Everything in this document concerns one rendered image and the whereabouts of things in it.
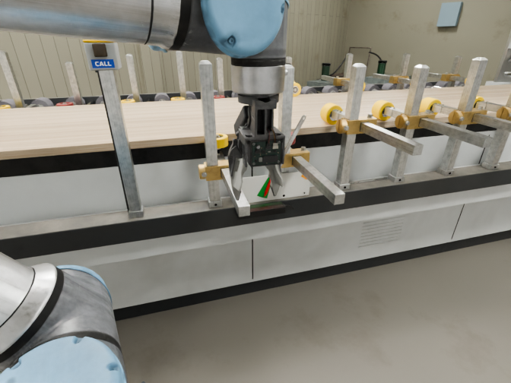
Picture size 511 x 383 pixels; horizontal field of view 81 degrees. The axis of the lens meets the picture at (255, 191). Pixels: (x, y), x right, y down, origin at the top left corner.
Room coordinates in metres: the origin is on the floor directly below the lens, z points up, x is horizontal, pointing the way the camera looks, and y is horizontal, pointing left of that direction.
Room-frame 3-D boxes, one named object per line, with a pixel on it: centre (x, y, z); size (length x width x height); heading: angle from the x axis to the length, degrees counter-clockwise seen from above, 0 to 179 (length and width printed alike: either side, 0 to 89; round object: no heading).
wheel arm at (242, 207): (0.87, 0.09, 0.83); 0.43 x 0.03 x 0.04; 16
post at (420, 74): (1.13, -0.58, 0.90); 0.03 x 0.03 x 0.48; 16
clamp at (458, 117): (1.20, -0.84, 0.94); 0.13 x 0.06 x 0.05; 106
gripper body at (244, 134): (0.53, -0.01, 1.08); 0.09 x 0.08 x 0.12; 13
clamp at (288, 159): (1.00, -0.12, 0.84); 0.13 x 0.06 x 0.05; 106
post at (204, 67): (0.93, 0.14, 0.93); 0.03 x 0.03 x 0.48; 16
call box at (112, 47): (0.86, 0.39, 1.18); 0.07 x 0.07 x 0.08; 16
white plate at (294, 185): (0.96, -0.07, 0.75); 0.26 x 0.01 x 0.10; 106
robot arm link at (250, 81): (0.54, -0.01, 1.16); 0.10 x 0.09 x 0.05; 103
